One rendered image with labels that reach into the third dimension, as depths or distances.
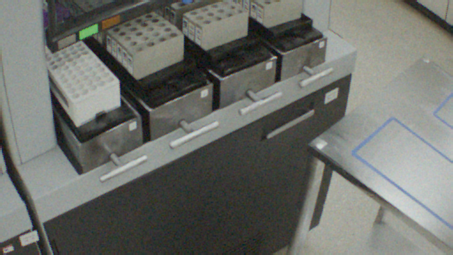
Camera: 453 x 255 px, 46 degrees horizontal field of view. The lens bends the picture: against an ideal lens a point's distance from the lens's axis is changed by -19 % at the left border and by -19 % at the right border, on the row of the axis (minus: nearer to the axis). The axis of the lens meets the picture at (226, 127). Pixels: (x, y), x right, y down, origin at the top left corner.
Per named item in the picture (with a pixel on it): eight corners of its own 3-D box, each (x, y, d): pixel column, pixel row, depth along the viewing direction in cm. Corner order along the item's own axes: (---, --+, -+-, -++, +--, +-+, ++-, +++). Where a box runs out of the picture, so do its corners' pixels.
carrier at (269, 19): (295, 13, 134) (296, -9, 130) (301, 17, 132) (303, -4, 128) (255, 26, 128) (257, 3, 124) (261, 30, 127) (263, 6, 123)
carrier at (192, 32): (234, 26, 127) (235, 3, 123) (241, 30, 126) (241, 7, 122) (187, 43, 122) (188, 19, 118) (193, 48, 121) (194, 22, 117)
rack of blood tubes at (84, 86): (27, 58, 121) (25, 35, 117) (63, 41, 126) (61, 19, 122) (77, 131, 104) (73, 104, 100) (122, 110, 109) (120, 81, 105)
